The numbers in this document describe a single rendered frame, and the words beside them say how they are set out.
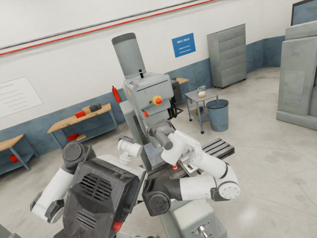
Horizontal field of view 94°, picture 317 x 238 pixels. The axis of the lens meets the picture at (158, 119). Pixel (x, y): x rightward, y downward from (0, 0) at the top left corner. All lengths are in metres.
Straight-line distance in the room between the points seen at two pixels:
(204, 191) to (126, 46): 1.10
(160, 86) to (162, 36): 4.85
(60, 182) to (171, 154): 0.53
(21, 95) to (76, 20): 2.65
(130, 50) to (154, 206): 1.07
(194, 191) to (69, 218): 0.50
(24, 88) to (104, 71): 2.28
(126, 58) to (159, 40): 4.45
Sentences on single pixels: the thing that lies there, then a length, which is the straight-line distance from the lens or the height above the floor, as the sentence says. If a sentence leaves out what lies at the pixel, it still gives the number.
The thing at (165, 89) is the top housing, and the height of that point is 1.80.
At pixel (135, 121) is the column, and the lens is 1.60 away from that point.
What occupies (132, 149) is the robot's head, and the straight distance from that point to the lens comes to 0.73.
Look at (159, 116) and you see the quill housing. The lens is 1.15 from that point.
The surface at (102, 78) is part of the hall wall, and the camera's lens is 5.33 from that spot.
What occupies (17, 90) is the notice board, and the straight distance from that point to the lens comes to 5.85.
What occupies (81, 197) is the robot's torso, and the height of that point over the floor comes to 1.65.
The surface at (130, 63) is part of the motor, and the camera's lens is 1.29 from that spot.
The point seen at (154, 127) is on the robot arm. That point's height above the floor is 1.73.
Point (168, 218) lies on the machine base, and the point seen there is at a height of 0.20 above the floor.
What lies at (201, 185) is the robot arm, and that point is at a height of 1.51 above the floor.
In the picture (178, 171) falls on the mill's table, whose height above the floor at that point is 0.95.
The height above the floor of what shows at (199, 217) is 0.76.
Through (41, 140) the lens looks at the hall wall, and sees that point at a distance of 6.17.
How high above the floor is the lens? 2.05
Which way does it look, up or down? 24 degrees down
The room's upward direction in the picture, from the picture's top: 17 degrees counter-clockwise
